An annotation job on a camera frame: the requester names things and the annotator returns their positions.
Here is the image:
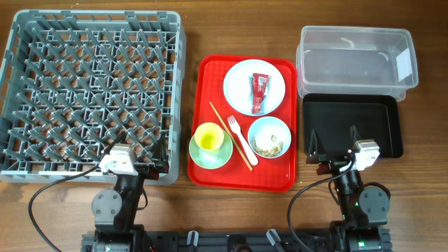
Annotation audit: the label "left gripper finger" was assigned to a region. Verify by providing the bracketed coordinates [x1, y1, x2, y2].
[104, 132, 127, 154]
[157, 135, 168, 162]

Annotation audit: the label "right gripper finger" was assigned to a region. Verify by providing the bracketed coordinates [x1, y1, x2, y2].
[308, 129, 319, 156]
[349, 125, 363, 151]

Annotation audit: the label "rice and food scraps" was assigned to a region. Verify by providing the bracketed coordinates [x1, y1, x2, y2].
[251, 134, 284, 158]

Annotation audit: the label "light blue bowl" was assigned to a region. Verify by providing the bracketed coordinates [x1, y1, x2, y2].
[247, 116, 292, 159]

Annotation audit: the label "yellow plastic cup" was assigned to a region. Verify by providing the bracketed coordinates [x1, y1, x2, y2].
[194, 122, 224, 151]

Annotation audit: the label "green saucer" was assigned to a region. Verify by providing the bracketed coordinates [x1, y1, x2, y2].
[189, 132, 233, 169]

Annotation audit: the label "red sauce packet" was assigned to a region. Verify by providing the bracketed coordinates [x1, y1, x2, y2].
[251, 73, 270, 113]

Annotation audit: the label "light blue plate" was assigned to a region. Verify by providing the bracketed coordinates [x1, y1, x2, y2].
[223, 59, 286, 116]

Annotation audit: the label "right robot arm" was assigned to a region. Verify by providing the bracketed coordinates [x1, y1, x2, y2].
[306, 127, 392, 251]

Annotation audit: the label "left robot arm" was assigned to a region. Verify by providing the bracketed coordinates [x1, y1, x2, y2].
[81, 133, 169, 252]

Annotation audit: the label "grey dishwasher rack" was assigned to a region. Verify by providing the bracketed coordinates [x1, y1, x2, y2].
[1, 10, 186, 186]

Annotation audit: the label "black tray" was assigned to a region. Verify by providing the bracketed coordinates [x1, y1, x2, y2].
[302, 93, 403, 158]

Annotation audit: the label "wooden chopstick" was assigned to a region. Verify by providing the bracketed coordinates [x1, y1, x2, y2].
[209, 101, 253, 172]

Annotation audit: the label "red plastic tray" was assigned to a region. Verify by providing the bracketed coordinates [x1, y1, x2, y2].
[188, 55, 298, 193]

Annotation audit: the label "white plastic fork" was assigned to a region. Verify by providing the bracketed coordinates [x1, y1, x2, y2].
[227, 115, 258, 166]

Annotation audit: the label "clear plastic bin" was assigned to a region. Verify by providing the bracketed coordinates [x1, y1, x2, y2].
[295, 25, 419, 101]

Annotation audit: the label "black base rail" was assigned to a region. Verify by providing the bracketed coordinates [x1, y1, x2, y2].
[80, 229, 392, 252]

